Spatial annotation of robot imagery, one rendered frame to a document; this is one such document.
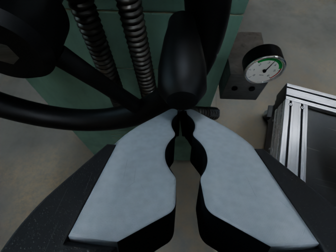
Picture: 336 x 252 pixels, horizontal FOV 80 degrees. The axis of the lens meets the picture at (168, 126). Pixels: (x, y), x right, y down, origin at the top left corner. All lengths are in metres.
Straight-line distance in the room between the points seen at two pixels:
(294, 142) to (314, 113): 0.19
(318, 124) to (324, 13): 1.19
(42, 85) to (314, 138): 0.92
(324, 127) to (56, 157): 1.15
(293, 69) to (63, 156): 1.36
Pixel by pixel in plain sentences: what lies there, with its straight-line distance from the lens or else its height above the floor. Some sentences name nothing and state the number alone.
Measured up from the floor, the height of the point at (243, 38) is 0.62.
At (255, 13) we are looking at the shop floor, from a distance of 1.79.
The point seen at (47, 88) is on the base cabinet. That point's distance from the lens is 0.57.
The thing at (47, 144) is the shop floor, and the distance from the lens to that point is 1.13.
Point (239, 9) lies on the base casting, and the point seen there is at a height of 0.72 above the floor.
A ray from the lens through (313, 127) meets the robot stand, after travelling 0.98.
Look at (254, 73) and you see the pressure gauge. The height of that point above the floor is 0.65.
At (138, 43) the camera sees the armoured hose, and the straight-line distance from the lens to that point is 0.23.
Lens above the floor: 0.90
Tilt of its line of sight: 62 degrees down
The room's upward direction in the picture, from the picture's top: 2 degrees clockwise
